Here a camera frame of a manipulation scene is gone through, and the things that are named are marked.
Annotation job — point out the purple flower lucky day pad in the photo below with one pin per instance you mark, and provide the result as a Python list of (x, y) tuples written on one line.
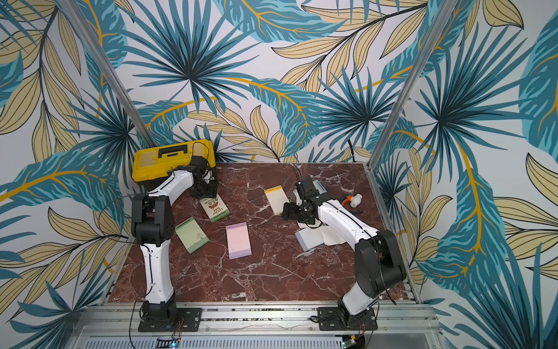
[(238, 241)]

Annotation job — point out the torn white page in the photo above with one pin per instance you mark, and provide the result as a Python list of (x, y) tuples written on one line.
[(330, 236)]

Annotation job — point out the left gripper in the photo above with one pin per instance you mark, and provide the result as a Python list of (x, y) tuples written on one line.
[(211, 192)]

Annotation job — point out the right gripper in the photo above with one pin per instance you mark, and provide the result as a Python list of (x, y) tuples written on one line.
[(292, 211)]

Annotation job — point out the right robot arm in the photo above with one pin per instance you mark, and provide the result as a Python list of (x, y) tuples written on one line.
[(378, 261)]

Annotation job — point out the red apple memo pad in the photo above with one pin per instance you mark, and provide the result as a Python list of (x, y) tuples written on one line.
[(319, 187)]

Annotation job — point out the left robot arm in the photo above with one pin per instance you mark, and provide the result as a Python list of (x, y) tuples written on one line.
[(153, 226)]

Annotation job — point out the aluminium front rail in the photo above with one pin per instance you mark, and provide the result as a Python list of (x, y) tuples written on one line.
[(262, 325)]

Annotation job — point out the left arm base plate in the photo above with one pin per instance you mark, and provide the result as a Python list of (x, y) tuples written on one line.
[(179, 320)]

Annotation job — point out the green house lucky day pad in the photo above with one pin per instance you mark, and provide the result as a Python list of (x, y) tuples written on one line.
[(191, 235)]

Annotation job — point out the yellow black toolbox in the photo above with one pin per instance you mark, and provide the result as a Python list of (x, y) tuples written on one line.
[(154, 163)]

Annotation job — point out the blue orange pliers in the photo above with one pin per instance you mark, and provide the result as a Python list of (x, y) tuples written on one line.
[(346, 201)]

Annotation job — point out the green red lucky memo pad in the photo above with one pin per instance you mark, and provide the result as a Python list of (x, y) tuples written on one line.
[(215, 208)]

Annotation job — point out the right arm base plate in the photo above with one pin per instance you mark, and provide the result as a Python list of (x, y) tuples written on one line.
[(339, 319)]

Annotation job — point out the blue lined memo pad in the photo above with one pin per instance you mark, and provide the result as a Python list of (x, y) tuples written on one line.
[(309, 238)]

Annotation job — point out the yellow top memo pad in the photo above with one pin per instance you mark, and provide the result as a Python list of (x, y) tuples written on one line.
[(277, 198)]

